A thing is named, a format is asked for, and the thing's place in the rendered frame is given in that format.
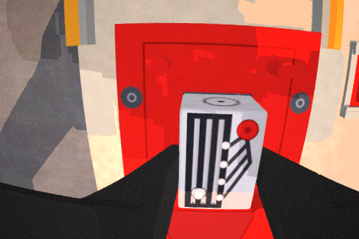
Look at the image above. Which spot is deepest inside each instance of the white box with orange and black markings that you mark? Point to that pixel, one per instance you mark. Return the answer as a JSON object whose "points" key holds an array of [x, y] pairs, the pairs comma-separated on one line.
{"points": [[221, 140]]}

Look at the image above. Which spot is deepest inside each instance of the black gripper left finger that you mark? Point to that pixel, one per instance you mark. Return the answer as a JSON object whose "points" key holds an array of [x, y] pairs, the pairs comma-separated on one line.
{"points": [[138, 206]]}

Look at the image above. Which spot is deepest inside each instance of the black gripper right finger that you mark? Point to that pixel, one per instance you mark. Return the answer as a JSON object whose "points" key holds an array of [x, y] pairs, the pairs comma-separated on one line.
{"points": [[302, 204]]}

